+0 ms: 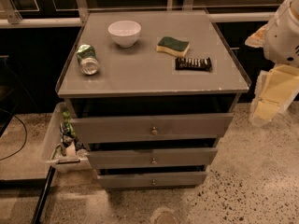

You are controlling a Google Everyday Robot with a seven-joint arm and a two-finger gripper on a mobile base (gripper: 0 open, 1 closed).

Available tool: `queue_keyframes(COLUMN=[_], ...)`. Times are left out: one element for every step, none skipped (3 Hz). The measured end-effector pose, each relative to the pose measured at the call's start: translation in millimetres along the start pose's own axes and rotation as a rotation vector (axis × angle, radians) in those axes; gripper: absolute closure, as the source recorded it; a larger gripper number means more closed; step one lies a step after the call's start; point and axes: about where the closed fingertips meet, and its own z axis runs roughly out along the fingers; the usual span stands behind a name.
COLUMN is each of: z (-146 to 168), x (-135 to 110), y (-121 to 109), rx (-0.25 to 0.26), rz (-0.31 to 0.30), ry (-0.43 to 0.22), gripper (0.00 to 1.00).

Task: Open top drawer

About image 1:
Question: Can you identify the black bar on floor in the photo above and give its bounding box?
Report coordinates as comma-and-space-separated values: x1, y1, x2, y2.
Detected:
31, 166, 56, 224

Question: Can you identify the black cable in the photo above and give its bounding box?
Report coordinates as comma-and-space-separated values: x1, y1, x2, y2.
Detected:
0, 108, 28, 161

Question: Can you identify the yellow green sponge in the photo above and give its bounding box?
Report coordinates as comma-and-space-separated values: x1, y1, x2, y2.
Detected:
156, 36, 190, 57

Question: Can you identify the grey drawer cabinet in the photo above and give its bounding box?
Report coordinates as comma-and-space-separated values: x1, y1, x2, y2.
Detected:
56, 11, 249, 176

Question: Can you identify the grey drawer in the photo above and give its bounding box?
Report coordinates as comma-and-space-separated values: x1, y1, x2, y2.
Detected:
88, 147, 217, 169
71, 113, 233, 143
97, 172, 207, 189

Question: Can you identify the green soda can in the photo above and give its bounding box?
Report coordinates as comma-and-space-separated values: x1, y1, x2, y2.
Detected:
76, 44, 99, 76

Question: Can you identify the white ceramic bowl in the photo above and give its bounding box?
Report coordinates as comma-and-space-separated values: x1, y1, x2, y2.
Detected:
108, 21, 141, 48

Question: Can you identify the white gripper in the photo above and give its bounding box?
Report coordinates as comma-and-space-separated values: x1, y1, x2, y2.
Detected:
245, 0, 299, 127

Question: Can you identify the grey top drawer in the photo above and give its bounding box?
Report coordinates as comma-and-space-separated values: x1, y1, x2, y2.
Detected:
71, 113, 233, 143

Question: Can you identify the grey middle drawer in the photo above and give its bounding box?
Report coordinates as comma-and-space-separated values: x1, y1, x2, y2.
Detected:
88, 147, 217, 169

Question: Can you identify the metal railing frame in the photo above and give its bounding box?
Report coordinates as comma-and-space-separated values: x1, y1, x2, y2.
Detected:
0, 0, 284, 27

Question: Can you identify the grey bottom drawer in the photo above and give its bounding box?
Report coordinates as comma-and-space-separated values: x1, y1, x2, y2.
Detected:
97, 172, 207, 189

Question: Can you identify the black snack bar wrapper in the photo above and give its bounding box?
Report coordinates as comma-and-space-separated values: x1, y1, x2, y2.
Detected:
175, 58, 212, 72

